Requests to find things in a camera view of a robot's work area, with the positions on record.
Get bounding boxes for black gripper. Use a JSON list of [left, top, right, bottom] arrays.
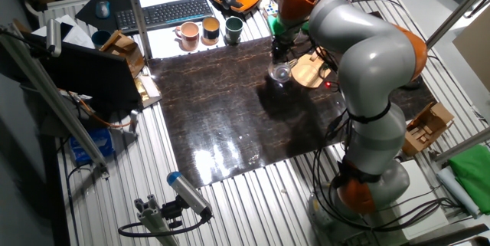
[[272, 34, 295, 69]]

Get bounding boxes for clear glass cup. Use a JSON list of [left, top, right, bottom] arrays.
[[267, 61, 293, 84]]

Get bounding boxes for wooden cup rack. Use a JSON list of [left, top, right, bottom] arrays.
[[290, 46, 333, 89]]

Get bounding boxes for Rubik's cube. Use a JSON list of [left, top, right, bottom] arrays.
[[263, 2, 279, 19]]

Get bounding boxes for green mug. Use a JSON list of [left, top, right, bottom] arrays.
[[224, 15, 244, 46]]

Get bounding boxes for yellow brown mug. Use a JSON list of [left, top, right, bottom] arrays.
[[201, 16, 221, 46]]

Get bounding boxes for dark marble board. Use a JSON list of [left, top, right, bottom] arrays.
[[148, 10, 437, 189]]

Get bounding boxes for pink mug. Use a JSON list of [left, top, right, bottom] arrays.
[[175, 21, 201, 52]]

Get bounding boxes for black keyboard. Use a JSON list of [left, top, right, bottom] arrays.
[[114, 0, 215, 34]]

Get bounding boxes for gold foil packet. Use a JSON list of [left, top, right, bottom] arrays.
[[133, 75, 162, 108]]

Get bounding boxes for brown cardboard box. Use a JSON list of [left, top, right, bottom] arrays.
[[100, 30, 145, 78]]

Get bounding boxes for cardboard box wooden blocks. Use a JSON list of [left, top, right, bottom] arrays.
[[401, 101, 456, 158]]

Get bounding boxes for blue mug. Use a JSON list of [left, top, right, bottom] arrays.
[[91, 29, 112, 49]]

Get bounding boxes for blue computer mouse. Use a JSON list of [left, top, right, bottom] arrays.
[[95, 0, 111, 19]]

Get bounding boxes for black monitor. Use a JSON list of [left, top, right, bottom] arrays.
[[21, 31, 142, 115]]

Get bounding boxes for brown cardboard sheet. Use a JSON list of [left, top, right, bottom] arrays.
[[452, 6, 490, 93]]

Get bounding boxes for black mouse pad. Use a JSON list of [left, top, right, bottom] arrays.
[[75, 0, 133, 34]]

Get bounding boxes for blue tissue pack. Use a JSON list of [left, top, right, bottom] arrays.
[[69, 128, 115, 164]]

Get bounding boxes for short aluminium profile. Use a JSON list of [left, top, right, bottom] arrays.
[[133, 195, 179, 246]]

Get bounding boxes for white paper sheets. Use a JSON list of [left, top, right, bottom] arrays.
[[32, 14, 95, 50]]

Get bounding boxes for white paper roll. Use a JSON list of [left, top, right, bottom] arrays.
[[436, 166, 482, 219]]

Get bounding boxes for green cloth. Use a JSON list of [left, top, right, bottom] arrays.
[[447, 144, 490, 215]]

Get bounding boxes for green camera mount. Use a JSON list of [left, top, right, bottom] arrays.
[[266, 14, 311, 36]]

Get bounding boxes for aluminium frame post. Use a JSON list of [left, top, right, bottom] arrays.
[[122, 0, 153, 61]]

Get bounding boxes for silver camera blue cap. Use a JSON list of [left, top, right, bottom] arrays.
[[166, 171, 214, 218]]

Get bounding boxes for aluminium frame beam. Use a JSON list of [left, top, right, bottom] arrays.
[[0, 23, 110, 178], [432, 126, 490, 165], [425, 0, 490, 50]]

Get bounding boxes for white flat base plate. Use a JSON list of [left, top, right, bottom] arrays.
[[397, 159, 449, 239]]

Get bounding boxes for orange cable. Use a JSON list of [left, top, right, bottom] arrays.
[[59, 88, 133, 129]]

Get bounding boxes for black camera cable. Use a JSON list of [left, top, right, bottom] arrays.
[[117, 209, 211, 238]]

